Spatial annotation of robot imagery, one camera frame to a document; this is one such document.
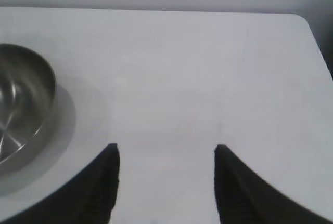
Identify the stainless steel mixing bowl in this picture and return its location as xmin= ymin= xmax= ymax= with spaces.
xmin=0 ymin=43 xmax=58 ymax=176

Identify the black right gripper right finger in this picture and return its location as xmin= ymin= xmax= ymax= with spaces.
xmin=214 ymin=144 xmax=333 ymax=224

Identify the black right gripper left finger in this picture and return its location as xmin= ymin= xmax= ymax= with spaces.
xmin=0 ymin=143 xmax=121 ymax=224

